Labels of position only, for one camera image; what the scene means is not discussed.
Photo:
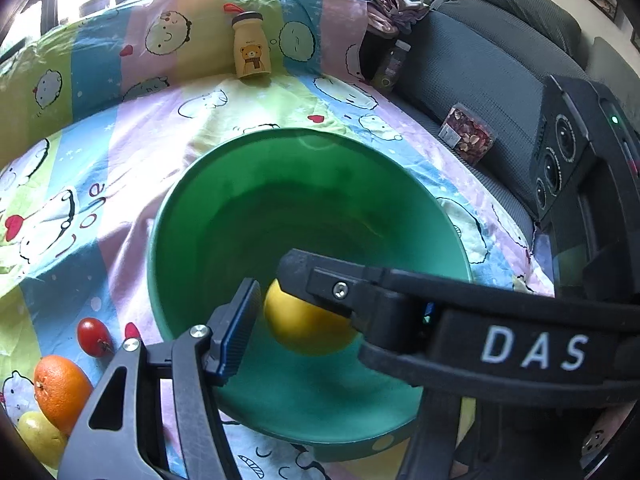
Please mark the green plastic bowl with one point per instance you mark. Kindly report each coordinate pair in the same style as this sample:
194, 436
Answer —
314, 212

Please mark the grey sofa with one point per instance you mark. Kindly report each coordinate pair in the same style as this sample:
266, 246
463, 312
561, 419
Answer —
492, 56

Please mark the red cherry tomato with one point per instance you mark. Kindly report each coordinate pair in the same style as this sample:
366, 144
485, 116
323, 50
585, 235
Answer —
94, 338

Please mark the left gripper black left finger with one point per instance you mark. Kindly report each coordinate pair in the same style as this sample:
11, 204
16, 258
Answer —
120, 434

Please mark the yellow bear bottle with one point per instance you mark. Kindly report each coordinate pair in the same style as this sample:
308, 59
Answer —
250, 46

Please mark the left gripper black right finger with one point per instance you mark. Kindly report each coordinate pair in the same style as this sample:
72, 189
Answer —
538, 367

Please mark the yellow-green lemon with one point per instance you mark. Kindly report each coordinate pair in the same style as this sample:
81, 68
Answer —
45, 441

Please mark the dark glass jar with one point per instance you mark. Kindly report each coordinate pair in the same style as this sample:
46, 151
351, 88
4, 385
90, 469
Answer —
389, 70

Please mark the yellow lemon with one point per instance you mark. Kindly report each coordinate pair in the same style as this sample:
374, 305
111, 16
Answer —
304, 328

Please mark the orange fruit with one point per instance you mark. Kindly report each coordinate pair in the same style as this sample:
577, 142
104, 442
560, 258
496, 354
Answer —
62, 390

